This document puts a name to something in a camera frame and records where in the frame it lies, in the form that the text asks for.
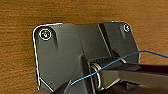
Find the silver base screw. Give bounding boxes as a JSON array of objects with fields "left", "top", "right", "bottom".
[
  {"left": 38, "top": 27, "right": 53, "bottom": 41},
  {"left": 122, "top": 23, "right": 132, "bottom": 33}
]

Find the silver cylindrical base hub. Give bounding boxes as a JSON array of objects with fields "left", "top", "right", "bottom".
[{"left": 87, "top": 59, "right": 127, "bottom": 92}]

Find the thin blue cable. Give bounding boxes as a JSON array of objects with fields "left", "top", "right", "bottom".
[{"left": 70, "top": 50, "right": 168, "bottom": 86}]

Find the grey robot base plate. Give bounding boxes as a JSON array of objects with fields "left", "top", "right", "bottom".
[{"left": 32, "top": 21, "right": 148, "bottom": 94}]

